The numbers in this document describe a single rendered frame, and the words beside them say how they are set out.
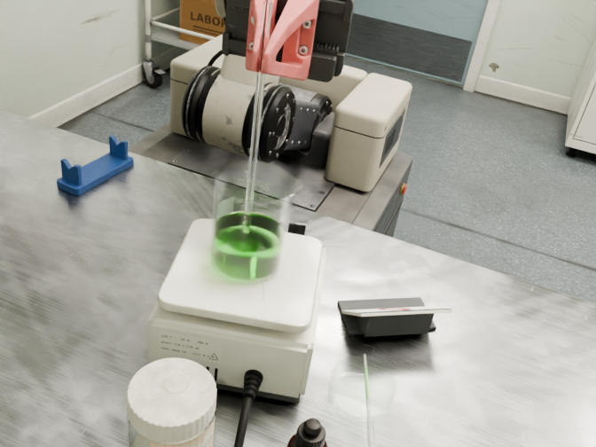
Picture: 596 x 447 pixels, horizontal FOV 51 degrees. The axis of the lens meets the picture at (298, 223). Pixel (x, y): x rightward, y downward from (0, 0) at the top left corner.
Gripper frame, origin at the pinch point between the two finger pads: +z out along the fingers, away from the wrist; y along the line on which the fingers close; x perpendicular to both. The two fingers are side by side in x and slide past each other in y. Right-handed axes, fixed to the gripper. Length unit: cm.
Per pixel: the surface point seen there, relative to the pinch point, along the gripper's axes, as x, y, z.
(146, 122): 101, -82, -179
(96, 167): 25.0, -23.5, -20.6
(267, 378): 22.9, 4.4, 7.8
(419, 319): 23.6, 16.5, -4.0
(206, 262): 17.1, -2.6, 2.3
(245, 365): 21.9, 2.6, 7.9
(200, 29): 72, -72, -217
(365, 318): 23.8, 11.6, -2.7
